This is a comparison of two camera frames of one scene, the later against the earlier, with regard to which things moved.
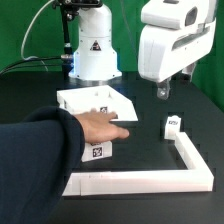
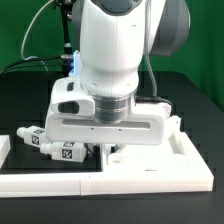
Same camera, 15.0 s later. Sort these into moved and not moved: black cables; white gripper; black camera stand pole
Moved: white gripper
Not moved: black camera stand pole; black cables
